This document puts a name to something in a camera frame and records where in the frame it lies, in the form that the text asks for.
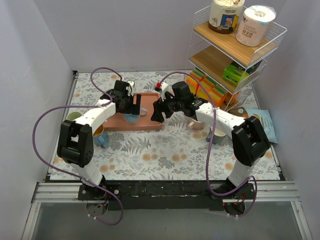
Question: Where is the orange sponge pack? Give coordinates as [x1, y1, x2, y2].
[209, 84, 239, 108]
[196, 75, 215, 100]
[186, 68, 206, 94]

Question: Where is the orange sponge pack middle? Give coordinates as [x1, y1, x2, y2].
[196, 75, 215, 100]

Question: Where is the brown cartoon tissue roll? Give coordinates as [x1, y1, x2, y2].
[208, 0, 245, 34]

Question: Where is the pink mug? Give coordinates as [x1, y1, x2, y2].
[187, 118, 205, 131]

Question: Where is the green ceramic mug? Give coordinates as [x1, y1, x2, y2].
[66, 111, 82, 121]

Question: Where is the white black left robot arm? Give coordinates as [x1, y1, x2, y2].
[57, 80, 141, 200]

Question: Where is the orange sponge pack left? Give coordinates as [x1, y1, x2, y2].
[186, 68, 206, 94]

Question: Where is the dark grey mug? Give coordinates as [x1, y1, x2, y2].
[205, 127, 227, 145]

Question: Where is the terracotta pink tray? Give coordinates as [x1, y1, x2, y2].
[103, 92, 163, 132]

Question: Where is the blue white gradient mug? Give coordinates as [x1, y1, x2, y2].
[123, 107, 148, 125]

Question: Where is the orange sponge pack right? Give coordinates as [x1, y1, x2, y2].
[209, 84, 239, 108]

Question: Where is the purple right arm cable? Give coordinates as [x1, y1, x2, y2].
[159, 71, 258, 218]

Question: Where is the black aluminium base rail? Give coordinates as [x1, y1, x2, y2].
[32, 180, 300, 211]

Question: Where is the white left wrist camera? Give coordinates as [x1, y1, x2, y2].
[127, 81, 135, 96]

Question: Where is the green tissue box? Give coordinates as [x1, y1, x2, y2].
[222, 61, 262, 86]

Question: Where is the pink toilet paper roll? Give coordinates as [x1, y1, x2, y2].
[235, 4, 277, 47]

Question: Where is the white wire shelf rack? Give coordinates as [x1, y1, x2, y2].
[186, 6, 287, 111]

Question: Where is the blue butterfly mug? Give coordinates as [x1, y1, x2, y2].
[93, 125, 109, 149]

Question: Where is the blue brown chips bag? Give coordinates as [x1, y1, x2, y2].
[228, 107, 278, 144]

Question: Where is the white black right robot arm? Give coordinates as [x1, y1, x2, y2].
[150, 81, 271, 199]

